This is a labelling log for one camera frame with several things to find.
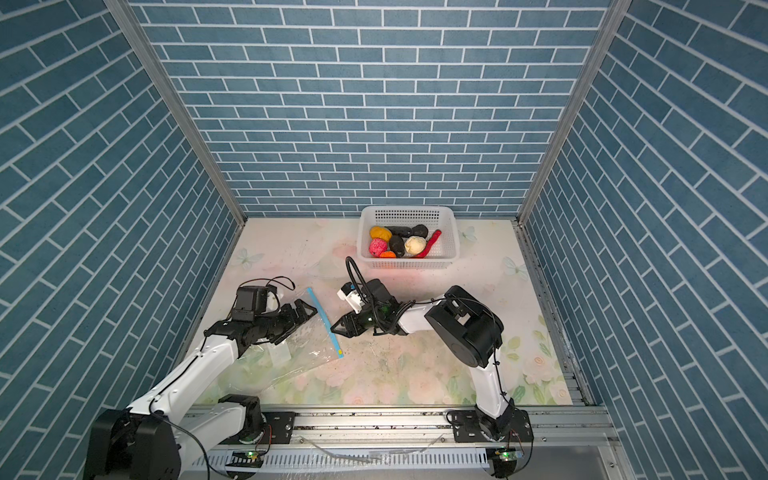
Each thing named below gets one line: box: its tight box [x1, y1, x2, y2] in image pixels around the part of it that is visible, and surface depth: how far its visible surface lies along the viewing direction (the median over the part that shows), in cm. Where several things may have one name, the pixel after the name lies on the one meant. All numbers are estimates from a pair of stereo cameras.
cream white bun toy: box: [404, 236, 426, 255], surface depth 107 cm
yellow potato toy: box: [369, 226, 393, 242], surface depth 111 cm
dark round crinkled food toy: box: [412, 224, 429, 239], surface depth 113 cm
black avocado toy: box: [389, 234, 405, 258], surface depth 110 cm
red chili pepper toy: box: [411, 229, 442, 259], surface depth 113 cm
